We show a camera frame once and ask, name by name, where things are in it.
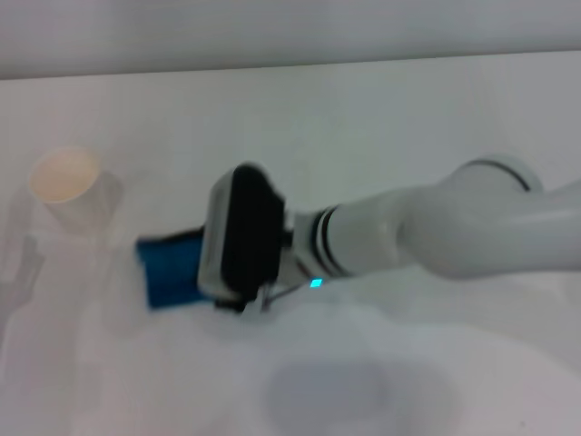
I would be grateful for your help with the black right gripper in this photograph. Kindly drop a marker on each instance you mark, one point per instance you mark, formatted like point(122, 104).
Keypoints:
point(229, 305)

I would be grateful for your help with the blue rag with black trim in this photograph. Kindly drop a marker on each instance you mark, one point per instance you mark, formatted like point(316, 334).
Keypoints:
point(172, 272)

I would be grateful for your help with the white paper cup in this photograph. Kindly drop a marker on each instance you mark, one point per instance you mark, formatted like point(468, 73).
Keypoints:
point(72, 191)

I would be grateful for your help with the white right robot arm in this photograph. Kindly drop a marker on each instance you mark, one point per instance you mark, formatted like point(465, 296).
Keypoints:
point(454, 227)

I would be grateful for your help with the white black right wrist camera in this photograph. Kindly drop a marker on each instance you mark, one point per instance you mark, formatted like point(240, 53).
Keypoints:
point(245, 236)

